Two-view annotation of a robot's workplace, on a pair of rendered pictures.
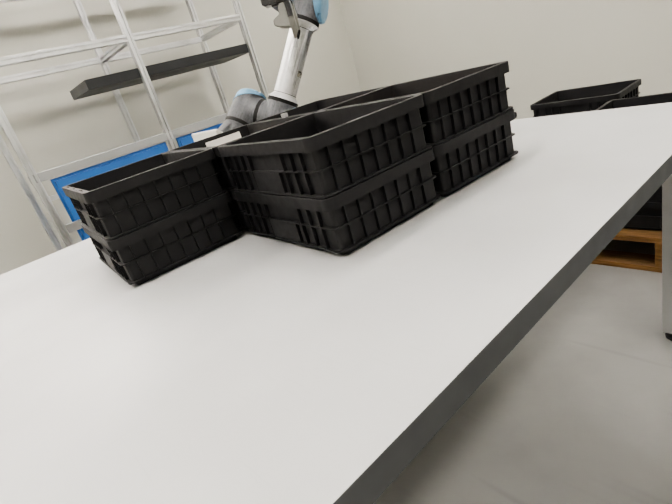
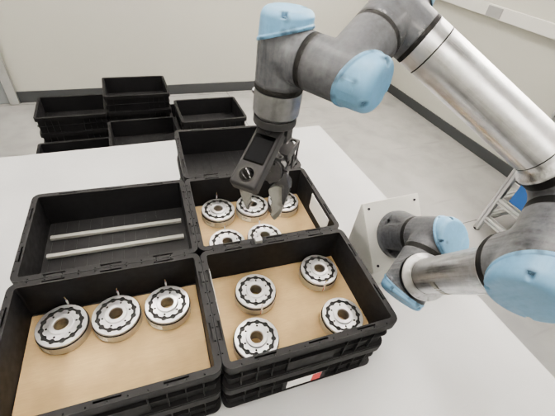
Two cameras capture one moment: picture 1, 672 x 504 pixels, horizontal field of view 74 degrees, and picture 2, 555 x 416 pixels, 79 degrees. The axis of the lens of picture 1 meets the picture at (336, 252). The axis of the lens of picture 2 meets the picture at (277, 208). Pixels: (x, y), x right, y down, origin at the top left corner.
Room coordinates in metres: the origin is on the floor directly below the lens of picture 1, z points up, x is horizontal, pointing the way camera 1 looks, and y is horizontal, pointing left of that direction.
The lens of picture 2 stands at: (1.51, -0.56, 1.59)
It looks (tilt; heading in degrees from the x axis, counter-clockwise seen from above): 42 degrees down; 98
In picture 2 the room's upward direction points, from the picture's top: 9 degrees clockwise
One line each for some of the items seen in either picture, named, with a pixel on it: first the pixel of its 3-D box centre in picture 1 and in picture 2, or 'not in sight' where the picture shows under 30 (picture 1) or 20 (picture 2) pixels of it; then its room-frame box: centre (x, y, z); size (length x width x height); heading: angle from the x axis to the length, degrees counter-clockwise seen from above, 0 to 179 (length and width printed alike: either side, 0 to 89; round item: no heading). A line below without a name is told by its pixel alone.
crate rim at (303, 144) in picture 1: (313, 127); (112, 224); (1.01, -0.03, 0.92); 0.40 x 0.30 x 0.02; 32
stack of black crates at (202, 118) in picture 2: not in sight; (210, 139); (0.74, 1.31, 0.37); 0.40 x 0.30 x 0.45; 36
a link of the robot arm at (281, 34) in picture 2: not in sight; (285, 50); (1.42, -0.06, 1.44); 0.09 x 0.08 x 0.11; 155
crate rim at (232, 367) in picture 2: (316, 109); (294, 287); (1.51, -0.07, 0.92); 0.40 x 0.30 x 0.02; 32
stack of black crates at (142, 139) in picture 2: not in sight; (149, 153); (0.41, 1.07, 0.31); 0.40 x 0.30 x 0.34; 36
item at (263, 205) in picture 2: not in sight; (252, 205); (1.32, 0.24, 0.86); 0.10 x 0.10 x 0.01
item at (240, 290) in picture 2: not in sight; (255, 290); (1.42, -0.07, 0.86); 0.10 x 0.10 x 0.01
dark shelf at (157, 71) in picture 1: (166, 69); not in sight; (3.52, 0.78, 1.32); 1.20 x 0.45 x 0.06; 126
